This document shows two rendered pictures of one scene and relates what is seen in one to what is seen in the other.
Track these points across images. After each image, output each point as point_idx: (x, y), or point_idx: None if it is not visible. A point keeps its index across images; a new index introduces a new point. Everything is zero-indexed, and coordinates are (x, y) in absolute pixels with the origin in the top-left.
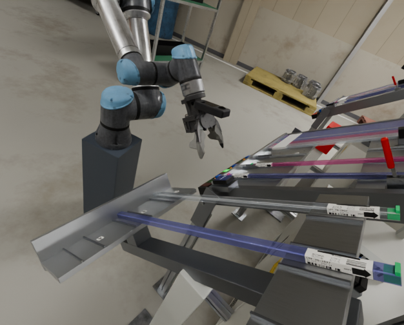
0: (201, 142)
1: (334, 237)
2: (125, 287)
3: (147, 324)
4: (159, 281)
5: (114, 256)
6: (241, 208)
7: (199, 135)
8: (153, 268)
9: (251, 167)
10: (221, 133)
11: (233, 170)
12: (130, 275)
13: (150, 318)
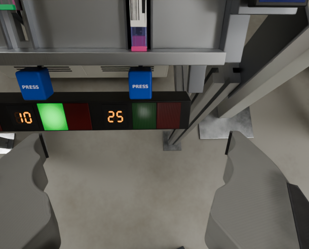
0: (271, 173)
1: None
2: (204, 168)
3: (205, 126)
4: (173, 149)
5: (196, 208)
6: None
7: None
8: (168, 165)
9: (26, 3)
10: None
11: (100, 51)
12: (192, 176)
13: (201, 128)
